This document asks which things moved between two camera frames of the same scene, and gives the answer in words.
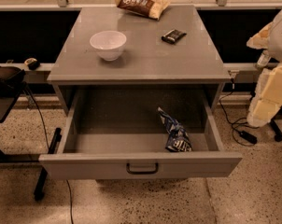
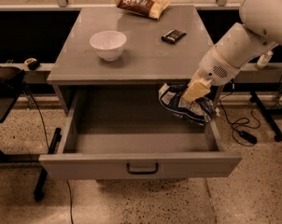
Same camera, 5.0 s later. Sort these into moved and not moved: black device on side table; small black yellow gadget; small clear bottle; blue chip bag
Moved: blue chip bag
Not moved: small black yellow gadget; black device on side table; small clear bottle
